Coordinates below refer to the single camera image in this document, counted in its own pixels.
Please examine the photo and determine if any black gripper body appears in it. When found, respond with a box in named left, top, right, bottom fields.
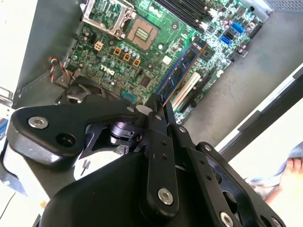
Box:
left=40, top=122, right=214, bottom=227

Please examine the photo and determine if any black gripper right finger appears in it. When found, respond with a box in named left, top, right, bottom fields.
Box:
left=165, top=101, right=287, bottom=227

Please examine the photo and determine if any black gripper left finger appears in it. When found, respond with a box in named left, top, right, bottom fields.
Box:
left=7, top=93, right=180, bottom=218

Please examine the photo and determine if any blue RAM stick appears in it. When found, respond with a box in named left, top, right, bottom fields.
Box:
left=156, top=36, right=209, bottom=105

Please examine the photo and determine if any person's bare hand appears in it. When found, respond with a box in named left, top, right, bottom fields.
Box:
left=265, top=157, right=303, bottom=202

